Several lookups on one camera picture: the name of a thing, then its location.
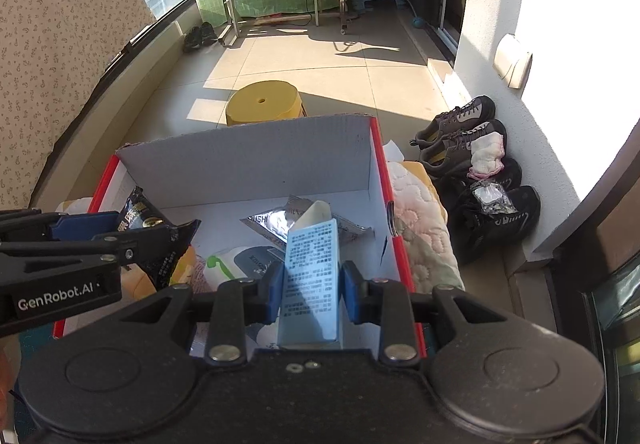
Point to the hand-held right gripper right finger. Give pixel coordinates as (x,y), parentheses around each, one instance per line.
(351,294)

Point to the white grey wet wipes pack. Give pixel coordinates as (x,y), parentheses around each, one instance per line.
(240,264)

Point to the small clear plastic bag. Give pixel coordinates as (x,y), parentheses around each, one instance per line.
(492,198)

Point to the light blue carton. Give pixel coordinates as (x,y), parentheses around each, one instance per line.
(310,274)

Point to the brown lace-up shoe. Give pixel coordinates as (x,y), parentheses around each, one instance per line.
(450,154)
(465,117)

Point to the red cardboard shoe box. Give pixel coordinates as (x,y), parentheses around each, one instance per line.
(250,154)

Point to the black sneaker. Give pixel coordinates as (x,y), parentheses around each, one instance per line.
(507,174)
(495,234)

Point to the beige wall socket cover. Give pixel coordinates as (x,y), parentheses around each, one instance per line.
(512,59)

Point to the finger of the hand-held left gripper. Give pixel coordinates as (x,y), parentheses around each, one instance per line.
(75,251)
(85,225)

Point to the white pink cloth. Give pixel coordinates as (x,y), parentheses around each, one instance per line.
(487,154)

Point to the silver foil packet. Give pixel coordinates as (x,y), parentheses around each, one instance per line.
(267,224)

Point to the yellow plastic stool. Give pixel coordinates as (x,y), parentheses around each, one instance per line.
(265,99)

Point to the brown framed window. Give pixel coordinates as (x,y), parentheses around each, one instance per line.
(600,274)

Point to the beige patterned curtain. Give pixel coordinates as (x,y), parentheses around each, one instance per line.
(60,49)

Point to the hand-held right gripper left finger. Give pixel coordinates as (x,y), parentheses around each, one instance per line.
(272,294)

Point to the small blue ball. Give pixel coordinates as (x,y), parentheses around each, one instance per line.
(418,22)

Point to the quilted zigzag blanket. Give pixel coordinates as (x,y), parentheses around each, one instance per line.
(425,234)

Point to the small black shoe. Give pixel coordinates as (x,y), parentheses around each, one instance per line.
(192,40)
(209,33)

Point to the black snack packet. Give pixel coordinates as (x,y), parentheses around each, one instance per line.
(160,244)

